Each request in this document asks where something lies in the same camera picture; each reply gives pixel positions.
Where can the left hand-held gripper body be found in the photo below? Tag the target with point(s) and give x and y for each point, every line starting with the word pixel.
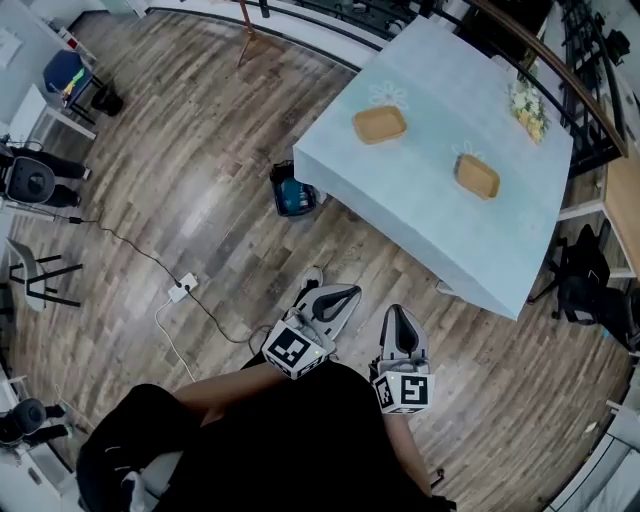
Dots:
pixel 292 347

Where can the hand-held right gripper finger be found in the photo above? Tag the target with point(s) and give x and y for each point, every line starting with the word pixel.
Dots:
pixel 389 337
pixel 420 345

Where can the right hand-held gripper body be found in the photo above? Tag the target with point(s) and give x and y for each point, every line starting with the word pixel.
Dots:
pixel 405 390

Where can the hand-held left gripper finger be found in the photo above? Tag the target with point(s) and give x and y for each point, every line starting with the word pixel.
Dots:
pixel 340 288
pixel 341 320

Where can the black trash bin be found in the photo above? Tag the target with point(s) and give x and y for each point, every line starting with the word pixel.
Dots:
pixel 292 195

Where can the tan rectangular container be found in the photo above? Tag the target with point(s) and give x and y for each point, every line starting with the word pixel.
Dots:
pixel 477 177
pixel 379 125

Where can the person's right forearm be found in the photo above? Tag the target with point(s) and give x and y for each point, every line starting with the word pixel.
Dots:
pixel 410 450

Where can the person's left forearm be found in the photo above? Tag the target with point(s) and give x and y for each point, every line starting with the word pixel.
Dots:
pixel 235 387

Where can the round black bin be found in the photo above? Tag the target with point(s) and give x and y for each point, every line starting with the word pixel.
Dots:
pixel 107 102

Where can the person's white shoe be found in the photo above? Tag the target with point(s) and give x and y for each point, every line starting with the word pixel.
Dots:
pixel 312 277

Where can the person's black clothing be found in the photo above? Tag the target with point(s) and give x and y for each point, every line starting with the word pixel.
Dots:
pixel 285 450

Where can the table with light blue tablecloth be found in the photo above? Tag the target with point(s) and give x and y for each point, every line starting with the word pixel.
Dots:
pixel 440 225

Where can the white power strip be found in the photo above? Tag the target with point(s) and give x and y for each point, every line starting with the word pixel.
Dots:
pixel 183 287

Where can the black office chair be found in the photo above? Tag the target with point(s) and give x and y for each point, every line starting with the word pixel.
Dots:
pixel 585 280

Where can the white sofa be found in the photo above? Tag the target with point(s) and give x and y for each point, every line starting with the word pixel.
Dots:
pixel 607 470

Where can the wooden desk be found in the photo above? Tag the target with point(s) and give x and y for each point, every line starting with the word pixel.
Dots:
pixel 622 195

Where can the yellow white flower bouquet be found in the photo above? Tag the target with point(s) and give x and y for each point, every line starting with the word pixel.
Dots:
pixel 527 110

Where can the wooden stand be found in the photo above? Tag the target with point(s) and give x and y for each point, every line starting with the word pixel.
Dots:
pixel 248 40

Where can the grey chair with black legs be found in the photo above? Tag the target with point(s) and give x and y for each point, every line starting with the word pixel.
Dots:
pixel 27 265

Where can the wooden handrail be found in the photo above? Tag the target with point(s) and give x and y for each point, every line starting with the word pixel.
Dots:
pixel 545 50

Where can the green yellow toy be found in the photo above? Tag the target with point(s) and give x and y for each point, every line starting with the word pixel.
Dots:
pixel 73 82

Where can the white desk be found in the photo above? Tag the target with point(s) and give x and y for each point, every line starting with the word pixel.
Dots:
pixel 35 107

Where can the blue chair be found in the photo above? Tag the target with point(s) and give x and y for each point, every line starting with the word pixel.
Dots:
pixel 62 70

